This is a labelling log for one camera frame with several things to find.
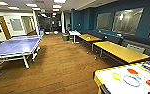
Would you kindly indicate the green bowl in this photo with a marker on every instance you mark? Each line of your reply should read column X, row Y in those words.
column 116, row 76

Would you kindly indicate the small black bin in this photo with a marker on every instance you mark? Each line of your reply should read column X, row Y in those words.
column 65, row 36

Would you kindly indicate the small white table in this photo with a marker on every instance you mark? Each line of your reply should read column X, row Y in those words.
column 74, row 32

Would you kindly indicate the green exit sign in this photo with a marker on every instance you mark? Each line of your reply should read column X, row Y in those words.
column 43, row 10

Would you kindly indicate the brown framed glass door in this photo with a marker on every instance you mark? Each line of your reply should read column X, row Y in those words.
column 28, row 26

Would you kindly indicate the blue ping pong table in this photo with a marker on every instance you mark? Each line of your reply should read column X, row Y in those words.
column 14, row 46

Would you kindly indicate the yellow white-top game table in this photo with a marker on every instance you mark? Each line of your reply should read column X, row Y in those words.
column 124, row 85

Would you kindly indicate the orange game paddle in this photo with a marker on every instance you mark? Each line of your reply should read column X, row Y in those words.
column 132, row 71

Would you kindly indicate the grey interior window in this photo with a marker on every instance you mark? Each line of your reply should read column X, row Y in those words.
column 16, row 25

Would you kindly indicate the dark grey bench sofa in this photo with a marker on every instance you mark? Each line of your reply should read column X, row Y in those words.
column 141, row 41

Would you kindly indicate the brown wooden door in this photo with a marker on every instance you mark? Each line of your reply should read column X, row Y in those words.
column 4, row 28

